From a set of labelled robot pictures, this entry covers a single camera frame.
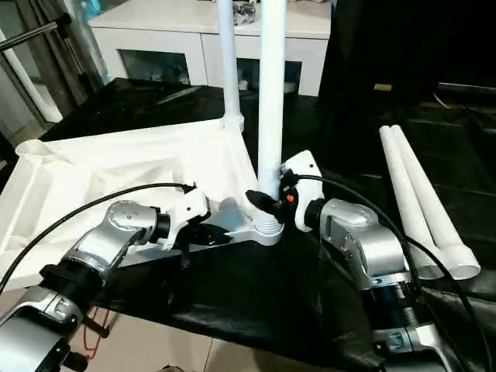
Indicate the white plastic table leg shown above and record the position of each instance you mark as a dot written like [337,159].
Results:
[449,240]
[271,97]
[420,240]
[228,58]

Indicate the white plastic table top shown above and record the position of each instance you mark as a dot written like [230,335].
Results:
[97,166]

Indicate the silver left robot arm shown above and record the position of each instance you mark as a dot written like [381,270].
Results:
[124,221]

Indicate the black plastic mat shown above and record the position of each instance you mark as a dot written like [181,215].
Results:
[252,294]

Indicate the white cup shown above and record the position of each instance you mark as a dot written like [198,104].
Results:
[290,86]

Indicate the small yellow label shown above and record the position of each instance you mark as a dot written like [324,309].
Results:
[383,87]

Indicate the white sideboard cabinet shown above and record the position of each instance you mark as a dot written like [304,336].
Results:
[162,42]

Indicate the clear bag of dark items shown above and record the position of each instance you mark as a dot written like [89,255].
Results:
[244,11]

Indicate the white round pipe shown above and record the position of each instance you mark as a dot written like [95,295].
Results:
[35,85]

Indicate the grey brown curtain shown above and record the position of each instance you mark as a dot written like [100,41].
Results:
[58,58]

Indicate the grey metal pole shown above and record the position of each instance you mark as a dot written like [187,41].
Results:
[35,35]

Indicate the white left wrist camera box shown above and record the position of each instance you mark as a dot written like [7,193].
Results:
[190,205]

